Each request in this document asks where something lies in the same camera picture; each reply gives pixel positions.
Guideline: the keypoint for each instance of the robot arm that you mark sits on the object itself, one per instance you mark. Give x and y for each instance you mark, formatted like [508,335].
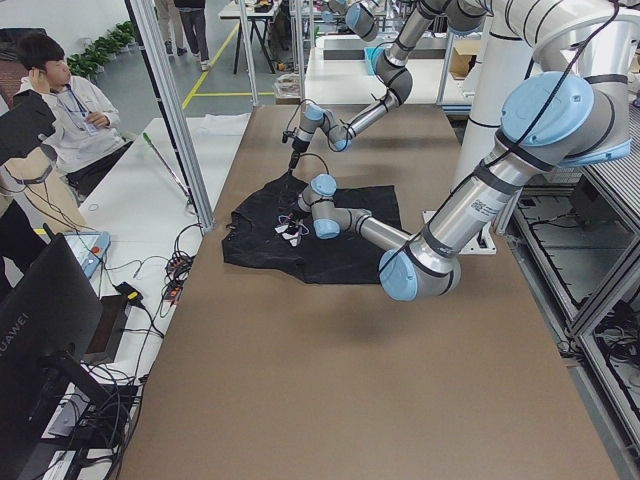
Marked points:
[389,67]
[573,113]

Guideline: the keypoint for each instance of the black power adapter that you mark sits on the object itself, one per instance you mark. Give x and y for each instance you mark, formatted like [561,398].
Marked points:
[132,294]

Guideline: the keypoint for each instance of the cardboard box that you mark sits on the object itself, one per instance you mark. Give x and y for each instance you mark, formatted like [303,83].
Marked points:
[464,54]

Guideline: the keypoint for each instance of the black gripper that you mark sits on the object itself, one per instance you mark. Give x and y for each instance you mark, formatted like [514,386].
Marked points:
[298,146]

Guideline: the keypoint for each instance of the seated man in grey hoodie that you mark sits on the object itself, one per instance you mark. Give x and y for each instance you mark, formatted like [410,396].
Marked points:
[86,139]

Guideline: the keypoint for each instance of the standing person in background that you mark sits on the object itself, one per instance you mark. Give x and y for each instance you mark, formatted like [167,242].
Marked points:
[188,20]

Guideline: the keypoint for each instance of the aluminium frame post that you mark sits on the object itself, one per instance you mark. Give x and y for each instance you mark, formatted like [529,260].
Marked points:
[148,37]

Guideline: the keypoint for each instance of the blue plastic bin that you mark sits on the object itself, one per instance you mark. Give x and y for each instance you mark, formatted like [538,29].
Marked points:
[371,55]

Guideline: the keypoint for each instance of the orange grey usb hub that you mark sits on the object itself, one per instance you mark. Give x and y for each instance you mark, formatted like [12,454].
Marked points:
[171,294]
[179,262]

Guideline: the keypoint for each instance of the green handled reacher tool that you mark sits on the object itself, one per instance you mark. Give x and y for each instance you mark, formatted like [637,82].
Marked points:
[184,189]

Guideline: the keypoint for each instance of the black Huawei monitor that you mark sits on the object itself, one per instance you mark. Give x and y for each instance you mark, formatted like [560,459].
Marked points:
[47,324]

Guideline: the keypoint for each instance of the white side table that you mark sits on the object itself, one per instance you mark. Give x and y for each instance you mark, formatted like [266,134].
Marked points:
[146,216]

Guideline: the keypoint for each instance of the teach pendant with red button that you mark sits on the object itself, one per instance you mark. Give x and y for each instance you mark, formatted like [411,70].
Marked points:
[89,249]

